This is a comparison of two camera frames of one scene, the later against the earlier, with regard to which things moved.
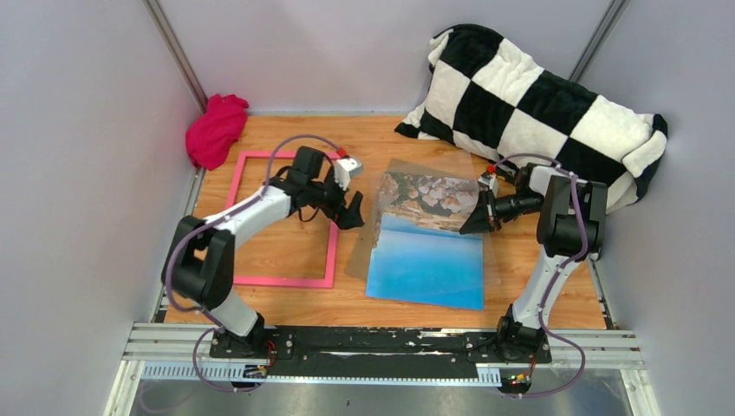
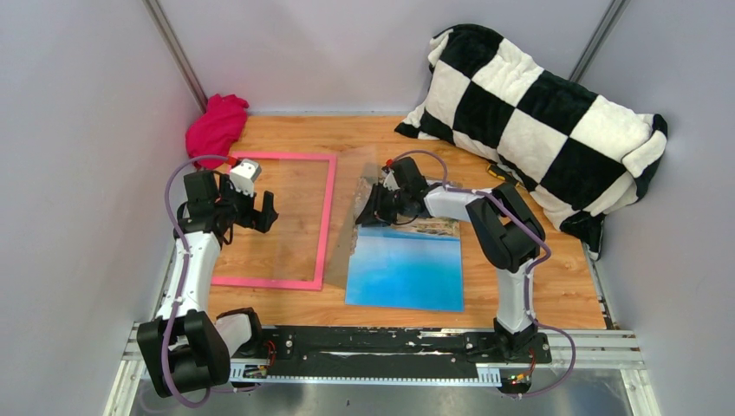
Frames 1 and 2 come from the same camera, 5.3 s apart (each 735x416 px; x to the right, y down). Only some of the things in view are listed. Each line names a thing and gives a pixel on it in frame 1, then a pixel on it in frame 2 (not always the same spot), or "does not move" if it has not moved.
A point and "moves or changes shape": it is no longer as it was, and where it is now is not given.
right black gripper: (484, 218) → (374, 211)
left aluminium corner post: (177, 52) does not move
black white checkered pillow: (484, 94) does not move
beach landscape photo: (419, 254) moves or changes shape
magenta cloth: (211, 136) does not move
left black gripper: (347, 217) → (260, 220)
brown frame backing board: (357, 264) → (337, 274)
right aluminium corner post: (610, 21) does not move
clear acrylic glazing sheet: (419, 254) → (317, 191)
